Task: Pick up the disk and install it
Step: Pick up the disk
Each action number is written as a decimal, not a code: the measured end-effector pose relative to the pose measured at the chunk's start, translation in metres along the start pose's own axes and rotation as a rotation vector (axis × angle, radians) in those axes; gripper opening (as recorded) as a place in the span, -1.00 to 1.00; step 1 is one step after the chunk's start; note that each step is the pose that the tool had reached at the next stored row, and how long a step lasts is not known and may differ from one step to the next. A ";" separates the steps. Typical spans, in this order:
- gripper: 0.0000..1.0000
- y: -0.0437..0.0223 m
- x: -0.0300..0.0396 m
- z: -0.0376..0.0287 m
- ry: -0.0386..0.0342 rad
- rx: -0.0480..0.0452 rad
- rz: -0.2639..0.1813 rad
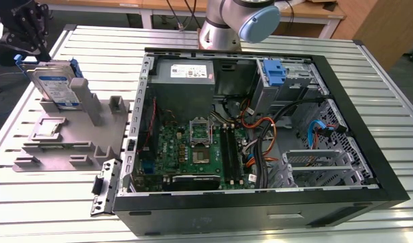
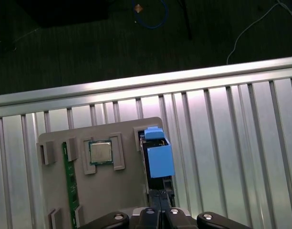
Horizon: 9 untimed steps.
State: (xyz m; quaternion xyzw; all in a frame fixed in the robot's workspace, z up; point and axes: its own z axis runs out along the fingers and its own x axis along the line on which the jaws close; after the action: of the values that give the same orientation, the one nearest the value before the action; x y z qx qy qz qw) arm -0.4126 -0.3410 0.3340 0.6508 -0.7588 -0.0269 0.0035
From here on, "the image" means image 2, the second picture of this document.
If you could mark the grey parts rack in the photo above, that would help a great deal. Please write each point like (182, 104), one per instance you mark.
(107, 190)

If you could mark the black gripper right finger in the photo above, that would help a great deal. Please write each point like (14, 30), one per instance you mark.
(172, 219)

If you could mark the hard disk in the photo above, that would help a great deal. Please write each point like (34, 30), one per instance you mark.
(160, 162)

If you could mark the silver CPU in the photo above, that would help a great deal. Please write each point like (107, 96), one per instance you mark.
(100, 152)

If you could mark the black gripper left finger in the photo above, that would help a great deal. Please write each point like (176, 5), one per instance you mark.
(150, 219)

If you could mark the black slanted leg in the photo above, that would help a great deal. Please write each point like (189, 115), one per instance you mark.
(187, 23)

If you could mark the green RAM stick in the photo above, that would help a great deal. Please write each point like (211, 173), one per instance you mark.
(72, 181)

